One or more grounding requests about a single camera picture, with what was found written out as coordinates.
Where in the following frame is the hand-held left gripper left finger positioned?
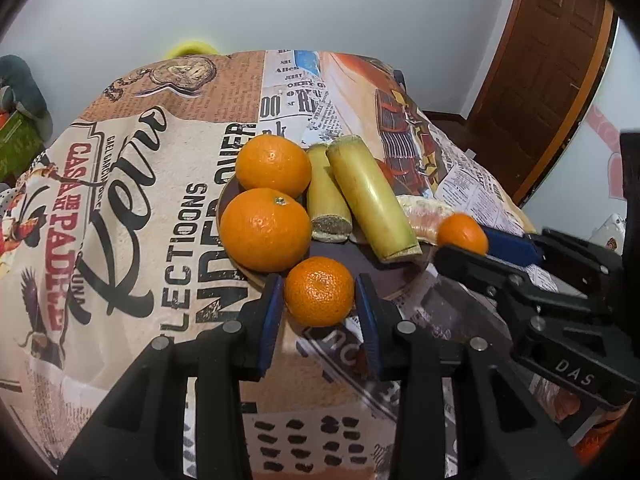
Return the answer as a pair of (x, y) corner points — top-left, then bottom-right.
(57, 272), (286, 480)

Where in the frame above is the white patterned cloth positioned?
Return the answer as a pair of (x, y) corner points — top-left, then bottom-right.
(589, 212), (629, 252)

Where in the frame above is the green cardboard box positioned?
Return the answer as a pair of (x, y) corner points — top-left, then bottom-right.
(0, 110), (47, 182)

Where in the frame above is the long sugarcane piece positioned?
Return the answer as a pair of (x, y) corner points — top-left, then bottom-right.
(326, 135), (423, 264)

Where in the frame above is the short sugarcane piece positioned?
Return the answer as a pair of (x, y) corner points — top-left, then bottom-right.
(305, 143), (354, 244)

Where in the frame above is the printed retro tablecloth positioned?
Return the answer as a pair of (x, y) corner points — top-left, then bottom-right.
(0, 49), (636, 480)

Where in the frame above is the large orange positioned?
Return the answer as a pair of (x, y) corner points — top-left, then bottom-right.
(235, 132), (313, 200)
(220, 187), (312, 272)

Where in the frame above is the dark purple plate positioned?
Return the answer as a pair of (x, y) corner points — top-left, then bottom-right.
(216, 170), (437, 302)

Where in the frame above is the small tangerine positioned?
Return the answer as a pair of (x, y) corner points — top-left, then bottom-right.
(283, 256), (356, 328)
(437, 212), (490, 256)

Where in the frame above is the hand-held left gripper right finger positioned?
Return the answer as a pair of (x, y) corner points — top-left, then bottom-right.
(353, 273), (583, 480)

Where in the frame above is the peeled pomelo segment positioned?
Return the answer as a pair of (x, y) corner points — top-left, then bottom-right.
(397, 196), (457, 249)

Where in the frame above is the brown wooden door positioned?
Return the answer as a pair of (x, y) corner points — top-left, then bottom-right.
(464, 0), (615, 202)

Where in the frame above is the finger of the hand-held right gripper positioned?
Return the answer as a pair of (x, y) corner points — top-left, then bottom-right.
(481, 226), (624, 307)
(433, 244), (602, 342)

